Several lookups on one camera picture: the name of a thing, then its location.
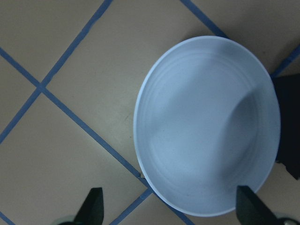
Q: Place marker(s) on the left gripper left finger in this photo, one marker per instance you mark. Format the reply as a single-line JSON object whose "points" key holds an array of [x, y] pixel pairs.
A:
{"points": [[92, 210]]}

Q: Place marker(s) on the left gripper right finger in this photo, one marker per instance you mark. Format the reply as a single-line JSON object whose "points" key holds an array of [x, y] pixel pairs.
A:
{"points": [[250, 210]]}

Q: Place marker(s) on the blue plate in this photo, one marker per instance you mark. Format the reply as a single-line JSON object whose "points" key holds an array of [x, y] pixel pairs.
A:
{"points": [[206, 120]]}

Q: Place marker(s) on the black plate rack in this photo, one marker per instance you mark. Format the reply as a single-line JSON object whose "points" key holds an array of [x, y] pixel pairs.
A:
{"points": [[287, 90]]}

